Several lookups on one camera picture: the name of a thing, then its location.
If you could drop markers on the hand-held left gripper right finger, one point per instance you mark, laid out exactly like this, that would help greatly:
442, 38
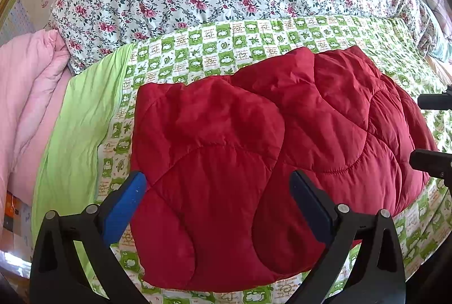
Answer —
310, 206

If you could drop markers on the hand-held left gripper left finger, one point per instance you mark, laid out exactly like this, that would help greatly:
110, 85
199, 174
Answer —
123, 205

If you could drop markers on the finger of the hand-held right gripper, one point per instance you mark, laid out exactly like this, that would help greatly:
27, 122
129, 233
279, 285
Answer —
436, 102
430, 162

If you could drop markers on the red quilted jacket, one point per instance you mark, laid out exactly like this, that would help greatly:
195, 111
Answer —
212, 134

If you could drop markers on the lime green cloth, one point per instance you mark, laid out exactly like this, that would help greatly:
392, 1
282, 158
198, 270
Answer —
81, 134

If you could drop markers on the pink patterned pillow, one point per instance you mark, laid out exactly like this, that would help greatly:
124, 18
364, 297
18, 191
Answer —
438, 7

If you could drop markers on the patchwork mat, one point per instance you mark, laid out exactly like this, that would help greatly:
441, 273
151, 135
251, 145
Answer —
16, 215

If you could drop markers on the pink quilt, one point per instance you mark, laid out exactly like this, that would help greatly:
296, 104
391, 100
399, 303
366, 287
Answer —
24, 95

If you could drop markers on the green printed bed sheet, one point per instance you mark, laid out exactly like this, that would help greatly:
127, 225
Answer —
247, 35

